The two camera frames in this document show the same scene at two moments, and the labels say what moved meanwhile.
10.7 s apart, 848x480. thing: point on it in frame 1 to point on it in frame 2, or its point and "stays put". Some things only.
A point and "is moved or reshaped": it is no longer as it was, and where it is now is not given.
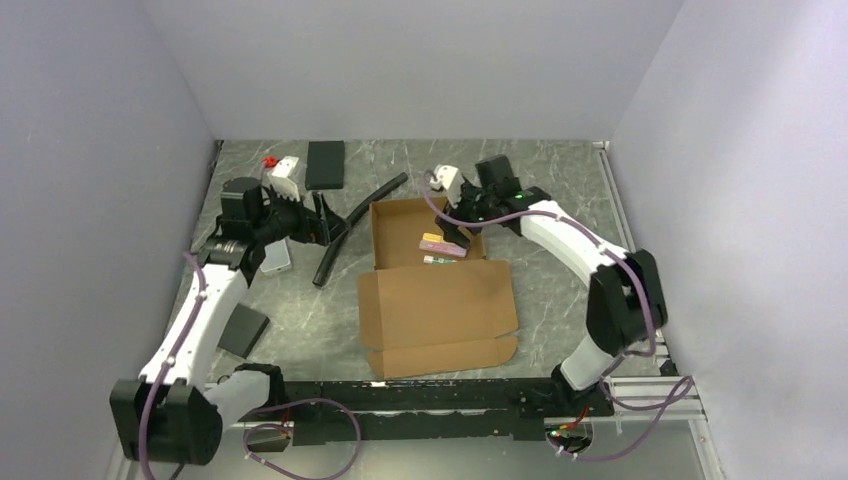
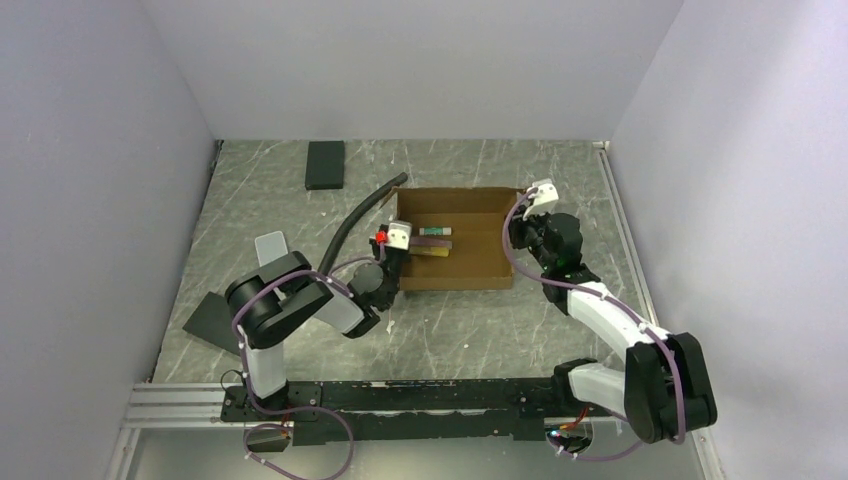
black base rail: x=513 y=408 stays put
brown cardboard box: x=418 y=318 is moved or reshaped
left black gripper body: x=289 y=218 to x=392 y=267
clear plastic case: x=278 y=258 stays put
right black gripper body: x=473 y=205 to x=528 y=234
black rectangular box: x=325 y=165 stays put
